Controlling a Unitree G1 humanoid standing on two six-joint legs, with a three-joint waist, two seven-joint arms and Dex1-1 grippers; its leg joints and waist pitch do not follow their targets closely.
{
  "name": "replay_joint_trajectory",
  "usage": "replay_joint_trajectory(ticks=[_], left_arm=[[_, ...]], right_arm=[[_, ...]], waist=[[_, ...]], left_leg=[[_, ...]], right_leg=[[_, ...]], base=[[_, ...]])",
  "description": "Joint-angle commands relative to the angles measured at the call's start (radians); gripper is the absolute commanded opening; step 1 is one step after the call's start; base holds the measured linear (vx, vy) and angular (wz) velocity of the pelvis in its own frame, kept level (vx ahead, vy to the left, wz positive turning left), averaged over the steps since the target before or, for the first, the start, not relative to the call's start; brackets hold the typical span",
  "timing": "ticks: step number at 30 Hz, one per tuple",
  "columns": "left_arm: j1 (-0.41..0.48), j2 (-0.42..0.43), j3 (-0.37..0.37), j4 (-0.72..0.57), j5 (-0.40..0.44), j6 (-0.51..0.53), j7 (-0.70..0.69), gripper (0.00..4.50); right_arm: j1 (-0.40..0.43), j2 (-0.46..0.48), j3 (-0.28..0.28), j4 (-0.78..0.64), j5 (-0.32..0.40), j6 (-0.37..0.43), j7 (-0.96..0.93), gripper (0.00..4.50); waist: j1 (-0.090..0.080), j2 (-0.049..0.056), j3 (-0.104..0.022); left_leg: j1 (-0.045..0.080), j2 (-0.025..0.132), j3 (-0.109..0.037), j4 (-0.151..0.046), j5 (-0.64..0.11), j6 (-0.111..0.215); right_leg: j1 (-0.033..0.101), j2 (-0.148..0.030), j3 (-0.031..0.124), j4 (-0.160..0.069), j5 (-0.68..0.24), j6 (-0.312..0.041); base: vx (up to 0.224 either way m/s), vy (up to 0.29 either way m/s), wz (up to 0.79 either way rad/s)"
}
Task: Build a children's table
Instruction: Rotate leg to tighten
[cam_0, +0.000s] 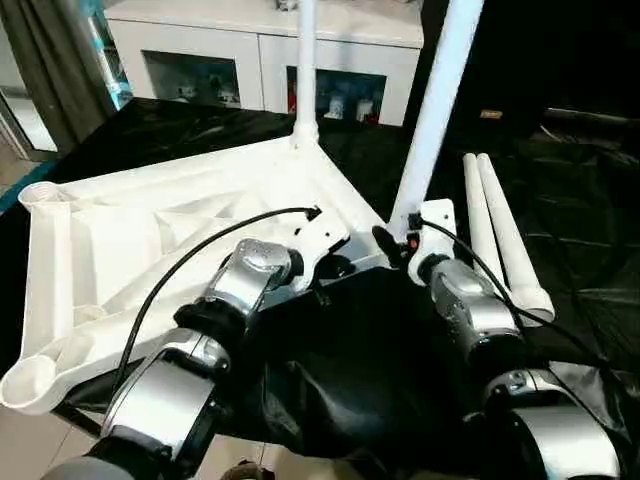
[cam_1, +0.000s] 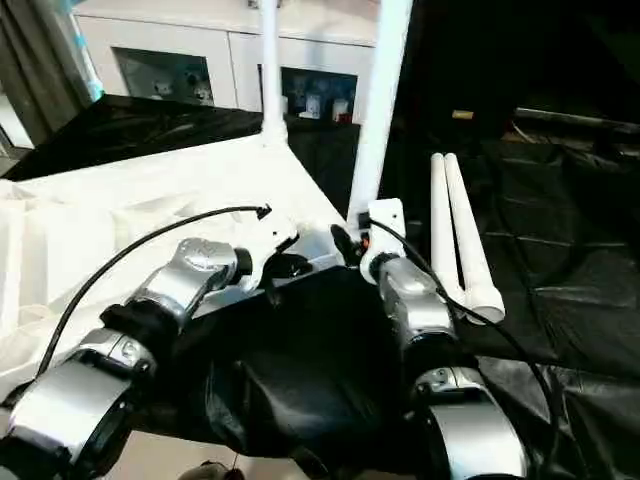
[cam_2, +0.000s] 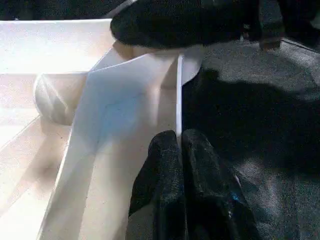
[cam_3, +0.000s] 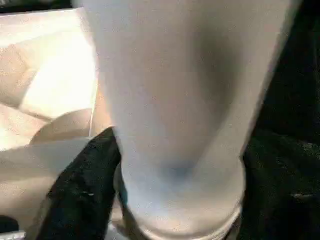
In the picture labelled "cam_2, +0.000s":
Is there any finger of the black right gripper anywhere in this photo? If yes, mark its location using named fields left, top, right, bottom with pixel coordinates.
left=109, top=0, right=251, bottom=50

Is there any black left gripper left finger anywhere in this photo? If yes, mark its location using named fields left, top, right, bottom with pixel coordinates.
left=128, top=129, right=189, bottom=240

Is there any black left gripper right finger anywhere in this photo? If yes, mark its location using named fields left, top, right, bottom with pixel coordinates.
left=180, top=128, right=261, bottom=240

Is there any white plastic table top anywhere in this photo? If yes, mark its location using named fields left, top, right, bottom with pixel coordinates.
left=0, top=18, right=204, bottom=240

